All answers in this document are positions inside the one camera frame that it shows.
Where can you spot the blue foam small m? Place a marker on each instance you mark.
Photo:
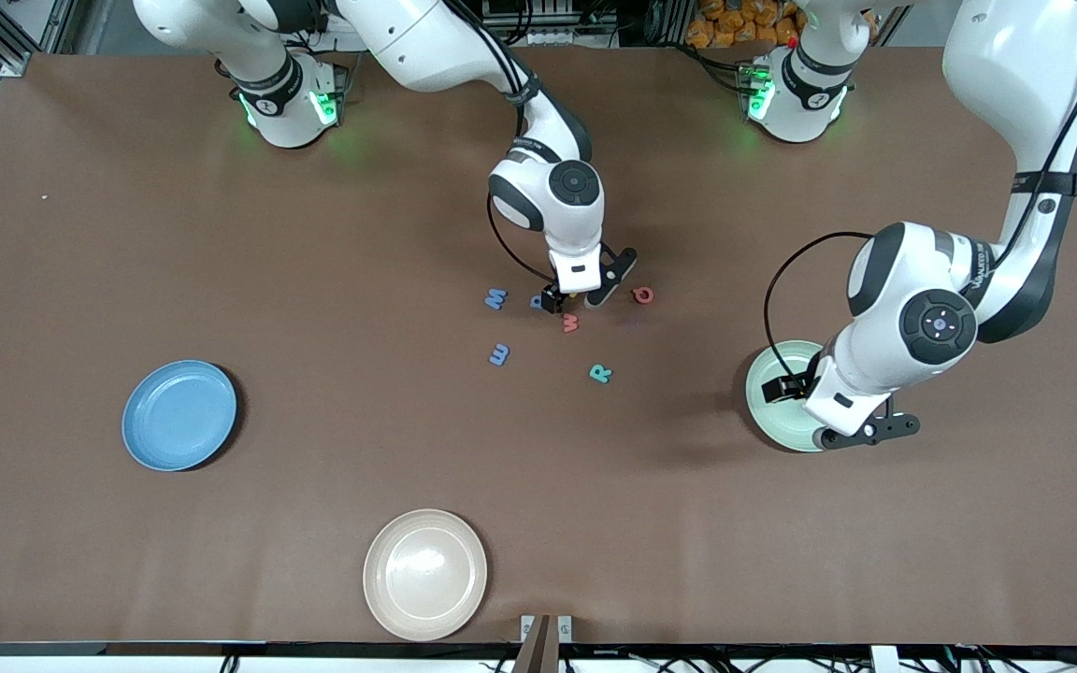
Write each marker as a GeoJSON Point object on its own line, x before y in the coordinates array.
{"type": "Point", "coordinates": [499, 355]}

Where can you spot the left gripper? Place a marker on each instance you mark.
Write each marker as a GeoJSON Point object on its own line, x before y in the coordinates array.
{"type": "Point", "coordinates": [802, 384]}

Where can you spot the black table edge rail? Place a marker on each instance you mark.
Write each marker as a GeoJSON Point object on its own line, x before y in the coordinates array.
{"type": "Point", "coordinates": [221, 647]}

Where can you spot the background electronics rack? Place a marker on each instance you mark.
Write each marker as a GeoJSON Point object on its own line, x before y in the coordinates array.
{"type": "Point", "coordinates": [585, 19]}

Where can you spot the table cover sheet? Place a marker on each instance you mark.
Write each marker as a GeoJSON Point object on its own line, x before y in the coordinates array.
{"type": "Point", "coordinates": [595, 523]}

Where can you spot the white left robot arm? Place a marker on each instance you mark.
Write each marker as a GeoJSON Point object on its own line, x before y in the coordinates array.
{"type": "Point", "coordinates": [1015, 56]}

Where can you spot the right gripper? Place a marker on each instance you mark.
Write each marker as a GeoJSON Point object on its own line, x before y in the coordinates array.
{"type": "Point", "coordinates": [553, 297]}

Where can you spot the pale green plate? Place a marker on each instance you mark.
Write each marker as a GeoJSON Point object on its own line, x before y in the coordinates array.
{"type": "Point", "coordinates": [768, 421]}

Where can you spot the blue plate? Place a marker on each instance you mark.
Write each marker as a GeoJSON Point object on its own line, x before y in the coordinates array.
{"type": "Point", "coordinates": [179, 416]}

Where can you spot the blue foam capital M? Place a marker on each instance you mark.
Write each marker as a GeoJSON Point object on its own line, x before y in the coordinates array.
{"type": "Point", "coordinates": [495, 298]}

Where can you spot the pinkish red foam capital Q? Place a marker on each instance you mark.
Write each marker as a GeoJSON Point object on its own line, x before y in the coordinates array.
{"type": "Point", "coordinates": [635, 294]}

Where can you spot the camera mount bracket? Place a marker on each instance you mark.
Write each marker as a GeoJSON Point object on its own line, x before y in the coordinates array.
{"type": "Point", "coordinates": [538, 645]}

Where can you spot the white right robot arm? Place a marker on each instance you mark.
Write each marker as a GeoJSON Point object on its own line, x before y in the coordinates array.
{"type": "Point", "coordinates": [408, 47]}

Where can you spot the orange packets bag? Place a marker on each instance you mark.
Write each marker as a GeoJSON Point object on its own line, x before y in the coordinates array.
{"type": "Point", "coordinates": [725, 23]}

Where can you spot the beige plate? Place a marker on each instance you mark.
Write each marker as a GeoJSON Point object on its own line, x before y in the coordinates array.
{"type": "Point", "coordinates": [425, 575]}

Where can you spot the pinkish red foam small w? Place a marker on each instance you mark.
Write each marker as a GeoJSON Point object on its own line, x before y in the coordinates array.
{"type": "Point", "coordinates": [570, 323]}

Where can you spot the teal foam capital R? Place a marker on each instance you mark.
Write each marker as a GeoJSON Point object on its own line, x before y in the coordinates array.
{"type": "Point", "coordinates": [599, 374]}

